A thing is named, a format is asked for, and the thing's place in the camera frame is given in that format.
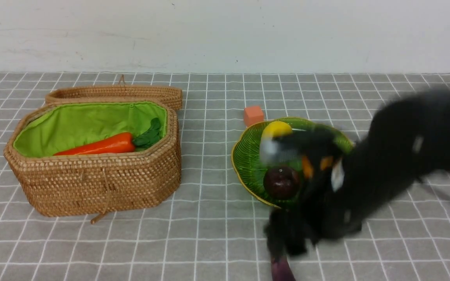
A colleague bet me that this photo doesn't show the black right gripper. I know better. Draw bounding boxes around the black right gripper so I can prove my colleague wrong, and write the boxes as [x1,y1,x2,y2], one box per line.
[264,129,345,258]

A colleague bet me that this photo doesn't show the orange yellow mango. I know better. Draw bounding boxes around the orange yellow mango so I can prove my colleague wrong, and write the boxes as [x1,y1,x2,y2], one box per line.
[301,155,334,180]

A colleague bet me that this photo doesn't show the dark purple plum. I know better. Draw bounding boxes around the dark purple plum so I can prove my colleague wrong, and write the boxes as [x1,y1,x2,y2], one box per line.
[263,166,300,200]

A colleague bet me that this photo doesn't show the purple eggplant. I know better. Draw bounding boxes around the purple eggplant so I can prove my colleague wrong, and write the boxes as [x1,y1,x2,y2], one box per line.
[270,256,296,281]

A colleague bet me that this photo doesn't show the yellow lemon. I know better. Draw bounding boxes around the yellow lemon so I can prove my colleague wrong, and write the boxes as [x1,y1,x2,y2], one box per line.
[261,121,293,139]

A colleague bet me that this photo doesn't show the orange carrot green leaves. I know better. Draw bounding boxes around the orange carrot green leaves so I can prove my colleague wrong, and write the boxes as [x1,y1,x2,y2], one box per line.
[54,118,161,155]

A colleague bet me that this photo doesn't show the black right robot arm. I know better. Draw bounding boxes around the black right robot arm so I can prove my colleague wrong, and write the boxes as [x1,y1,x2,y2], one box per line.
[260,89,450,260]

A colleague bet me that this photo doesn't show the green glass plate gold rim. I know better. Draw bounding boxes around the green glass plate gold rim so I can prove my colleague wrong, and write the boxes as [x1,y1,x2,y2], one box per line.
[231,117,355,208]

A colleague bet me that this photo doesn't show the small orange cube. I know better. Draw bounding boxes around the small orange cube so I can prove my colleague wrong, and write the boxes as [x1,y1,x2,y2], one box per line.
[243,105,265,127]

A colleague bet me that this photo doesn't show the grey checked tablecloth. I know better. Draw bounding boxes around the grey checked tablecloth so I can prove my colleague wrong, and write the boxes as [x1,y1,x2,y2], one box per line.
[0,73,450,281]

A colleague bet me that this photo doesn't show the woven wicker basket green lining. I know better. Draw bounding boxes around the woven wicker basket green lining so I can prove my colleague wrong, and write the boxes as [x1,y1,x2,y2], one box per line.
[4,101,182,224]

